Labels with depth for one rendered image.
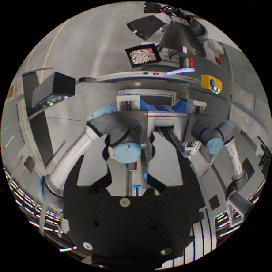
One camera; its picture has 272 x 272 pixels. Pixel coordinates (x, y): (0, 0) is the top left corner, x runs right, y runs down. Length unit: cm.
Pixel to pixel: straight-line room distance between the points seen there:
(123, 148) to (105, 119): 12
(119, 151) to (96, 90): 140
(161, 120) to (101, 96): 120
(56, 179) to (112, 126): 29
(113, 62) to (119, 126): 139
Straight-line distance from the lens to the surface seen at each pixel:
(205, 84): 68
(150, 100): 137
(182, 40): 50
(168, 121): 68
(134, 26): 74
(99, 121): 32
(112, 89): 158
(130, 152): 36
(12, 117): 589
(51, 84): 46
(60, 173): 35
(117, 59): 163
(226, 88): 115
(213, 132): 59
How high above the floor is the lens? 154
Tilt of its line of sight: 58 degrees down
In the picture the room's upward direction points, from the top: 177 degrees clockwise
